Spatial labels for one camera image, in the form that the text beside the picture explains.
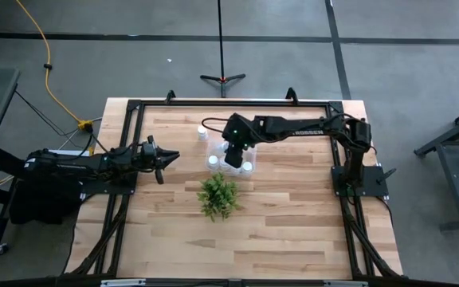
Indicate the silver bracket plate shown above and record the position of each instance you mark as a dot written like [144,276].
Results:
[345,284]
[122,282]

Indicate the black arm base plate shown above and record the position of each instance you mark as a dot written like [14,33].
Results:
[106,187]
[373,183]

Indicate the clear plastic basket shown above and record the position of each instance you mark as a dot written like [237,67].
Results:
[213,147]

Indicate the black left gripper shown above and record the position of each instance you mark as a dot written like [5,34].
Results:
[147,153]

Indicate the black tripod stand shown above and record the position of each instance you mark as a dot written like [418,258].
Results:
[222,79]

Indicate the black bag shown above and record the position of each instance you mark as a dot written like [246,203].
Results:
[42,199]

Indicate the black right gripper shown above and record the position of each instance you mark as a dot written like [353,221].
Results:
[239,129]

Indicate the black aluminium rig frame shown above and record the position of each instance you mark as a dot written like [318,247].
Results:
[193,103]

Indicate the black clamp knob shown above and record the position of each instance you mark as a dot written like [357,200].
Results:
[169,95]
[291,96]

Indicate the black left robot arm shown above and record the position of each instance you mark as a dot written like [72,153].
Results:
[66,163]

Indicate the white power strip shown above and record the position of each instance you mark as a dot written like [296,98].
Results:
[70,152]

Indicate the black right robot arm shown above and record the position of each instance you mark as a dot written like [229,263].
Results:
[293,126]

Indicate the black metal table stand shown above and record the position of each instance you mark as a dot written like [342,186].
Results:
[458,187]

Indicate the green plant in white pot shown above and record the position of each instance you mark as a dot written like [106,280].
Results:
[218,196]

